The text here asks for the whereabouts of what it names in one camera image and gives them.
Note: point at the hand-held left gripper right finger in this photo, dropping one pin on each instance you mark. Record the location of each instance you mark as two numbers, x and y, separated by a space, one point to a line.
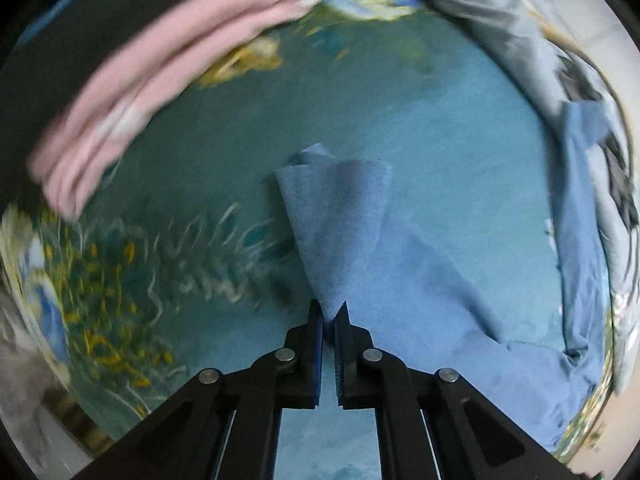
341 355

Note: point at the grey garment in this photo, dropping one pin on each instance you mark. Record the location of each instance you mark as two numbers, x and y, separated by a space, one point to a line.
505 5

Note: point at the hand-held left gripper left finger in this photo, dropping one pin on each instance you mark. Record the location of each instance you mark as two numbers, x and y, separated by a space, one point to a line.
316 355

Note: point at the pink folded garment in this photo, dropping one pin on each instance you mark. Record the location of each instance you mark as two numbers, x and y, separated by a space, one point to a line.
150 85

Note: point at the blue shirt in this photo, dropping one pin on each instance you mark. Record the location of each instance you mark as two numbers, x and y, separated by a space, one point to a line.
415 290

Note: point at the teal floral printed blanket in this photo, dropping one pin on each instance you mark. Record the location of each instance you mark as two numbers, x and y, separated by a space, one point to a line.
320 110

